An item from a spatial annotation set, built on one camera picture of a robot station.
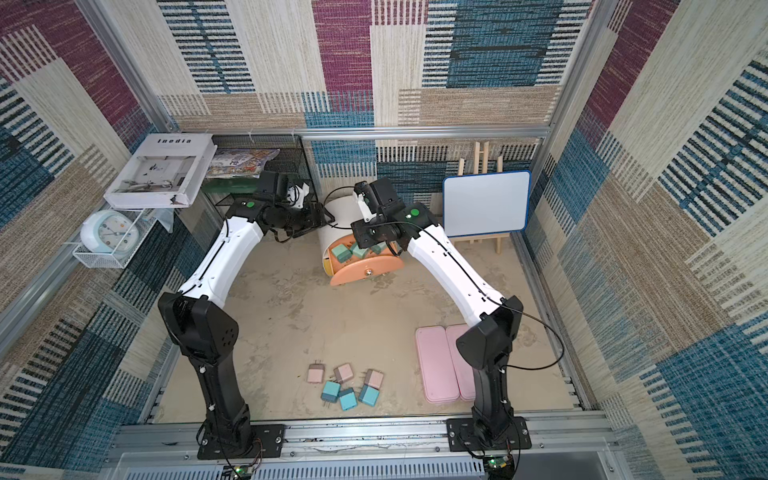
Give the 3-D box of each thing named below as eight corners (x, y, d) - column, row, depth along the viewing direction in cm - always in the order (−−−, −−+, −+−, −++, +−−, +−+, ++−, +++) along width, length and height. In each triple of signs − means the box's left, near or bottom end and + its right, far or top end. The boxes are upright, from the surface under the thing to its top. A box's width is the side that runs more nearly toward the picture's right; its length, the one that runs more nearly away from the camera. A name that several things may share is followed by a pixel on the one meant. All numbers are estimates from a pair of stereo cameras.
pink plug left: (307, 383, 84) (305, 381, 82) (310, 366, 87) (308, 363, 86) (323, 383, 84) (322, 381, 82) (325, 366, 87) (324, 363, 85)
